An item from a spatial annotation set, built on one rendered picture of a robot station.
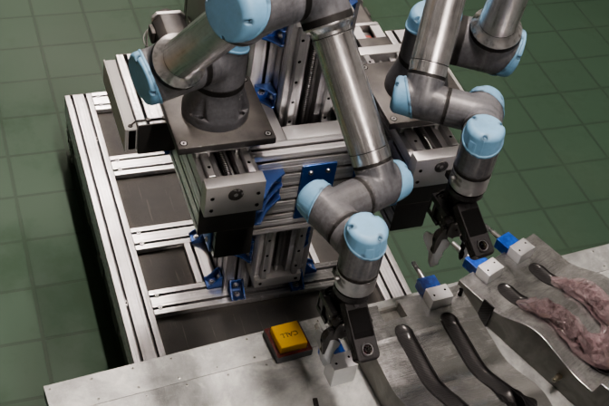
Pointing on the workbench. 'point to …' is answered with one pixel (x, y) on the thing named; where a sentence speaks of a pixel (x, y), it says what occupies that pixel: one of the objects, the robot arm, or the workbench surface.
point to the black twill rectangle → (486, 312)
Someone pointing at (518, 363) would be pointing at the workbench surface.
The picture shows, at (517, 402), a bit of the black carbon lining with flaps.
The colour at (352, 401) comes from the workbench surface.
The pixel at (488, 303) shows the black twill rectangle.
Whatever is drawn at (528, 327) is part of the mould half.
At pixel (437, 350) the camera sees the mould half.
